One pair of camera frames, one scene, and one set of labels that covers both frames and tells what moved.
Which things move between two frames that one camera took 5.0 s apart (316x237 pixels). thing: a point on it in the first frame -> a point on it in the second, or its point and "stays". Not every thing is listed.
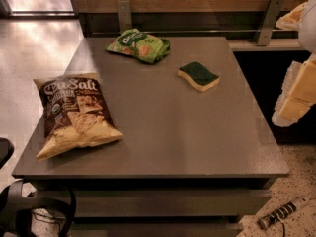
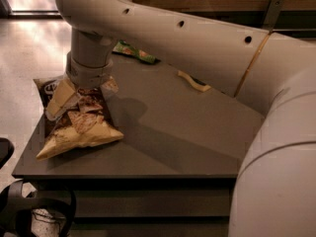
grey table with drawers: [190, 164] stays
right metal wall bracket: [271, 19] stays
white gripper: [309, 27] -> [88, 75]
